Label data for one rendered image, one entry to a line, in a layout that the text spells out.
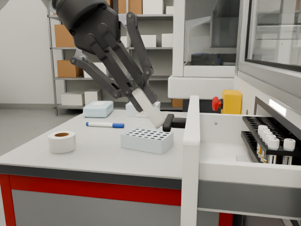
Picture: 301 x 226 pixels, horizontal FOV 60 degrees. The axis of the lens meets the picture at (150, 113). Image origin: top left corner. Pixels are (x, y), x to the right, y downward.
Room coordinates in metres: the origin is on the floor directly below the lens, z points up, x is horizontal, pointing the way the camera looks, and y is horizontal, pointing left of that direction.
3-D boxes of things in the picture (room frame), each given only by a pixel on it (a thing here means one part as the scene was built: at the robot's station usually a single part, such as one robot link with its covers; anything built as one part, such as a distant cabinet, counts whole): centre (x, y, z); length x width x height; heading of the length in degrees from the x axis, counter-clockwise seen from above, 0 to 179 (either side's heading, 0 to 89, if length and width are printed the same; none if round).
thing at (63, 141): (0.67, 0.24, 0.78); 0.07 x 0.07 x 0.04
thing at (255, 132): (0.38, -0.16, 0.90); 0.18 x 0.02 x 0.01; 170
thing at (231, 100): (0.71, -0.22, 0.88); 0.07 x 0.05 x 0.07; 170
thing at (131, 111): (1.05, 0.03, 0.79); 0.13 x 0.09 x 0.05; 79
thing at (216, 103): (0.71, -0.19, 0.88); 0.04 x 0.03 x 0.04; 170
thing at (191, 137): (0.40, -0.07, 0.87); 0.29 x 0.02 x 0.11; 170
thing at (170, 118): (0.40, -0.04, 0.91); 0.07 x 0.04 x 0.01; 170
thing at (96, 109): (1.08, 0.22, 0.78); 0.15 x 0.10 x 0.04; 176
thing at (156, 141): (0.69, 0.01, 0.78); 0.12 x 0.08 x 0.04; 65
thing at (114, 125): (0.88, 0.16, 0.77); 0.14 x 0.02 x 0.02; 80
